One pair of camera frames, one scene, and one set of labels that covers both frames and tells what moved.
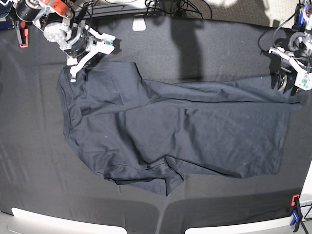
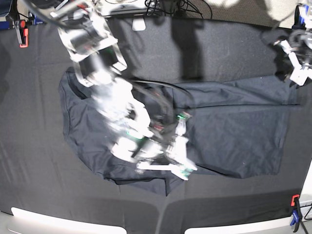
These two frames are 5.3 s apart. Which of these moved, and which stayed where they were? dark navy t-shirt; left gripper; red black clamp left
Moved: left gripper
Stayed: red black clamp left; dark navy t-shirt
